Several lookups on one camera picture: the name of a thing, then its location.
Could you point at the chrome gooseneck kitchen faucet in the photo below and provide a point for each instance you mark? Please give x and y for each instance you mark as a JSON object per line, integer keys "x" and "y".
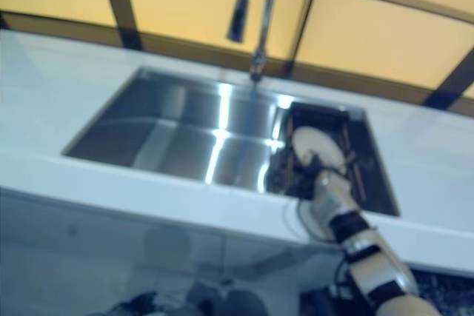
{"x": 266, "y": 16}

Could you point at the stainless steel kitchen sink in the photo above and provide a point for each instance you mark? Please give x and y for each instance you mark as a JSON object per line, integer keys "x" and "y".
{"x": 177, "y": 138}

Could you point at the white kitchen base cabinet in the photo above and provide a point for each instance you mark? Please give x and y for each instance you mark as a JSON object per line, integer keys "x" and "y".
{"x": 129, "y": 242}

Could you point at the open built-in dishwasher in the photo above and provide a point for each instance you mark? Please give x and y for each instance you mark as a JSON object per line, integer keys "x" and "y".
{"x": 444, "y": 290}

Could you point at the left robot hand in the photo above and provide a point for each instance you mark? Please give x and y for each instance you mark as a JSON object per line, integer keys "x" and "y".
{"x": 142, "y": 306}

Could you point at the black sink dish rack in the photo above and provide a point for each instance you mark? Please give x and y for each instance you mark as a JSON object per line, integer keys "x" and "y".
{"x": 352, "y": 146}

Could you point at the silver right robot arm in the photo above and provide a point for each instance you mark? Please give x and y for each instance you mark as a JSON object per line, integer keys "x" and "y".
{"x": 370, "y": 257}

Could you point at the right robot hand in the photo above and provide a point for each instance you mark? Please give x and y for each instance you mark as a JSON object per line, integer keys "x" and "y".
{"x": 314, "y": 168}

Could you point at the cream round plate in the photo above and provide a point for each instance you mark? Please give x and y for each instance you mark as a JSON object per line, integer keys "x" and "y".
{"x": 318, "y": 142}

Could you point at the yellow window with dark frame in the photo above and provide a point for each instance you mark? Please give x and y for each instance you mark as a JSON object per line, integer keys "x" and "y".
{"x": 370, "y": 16}

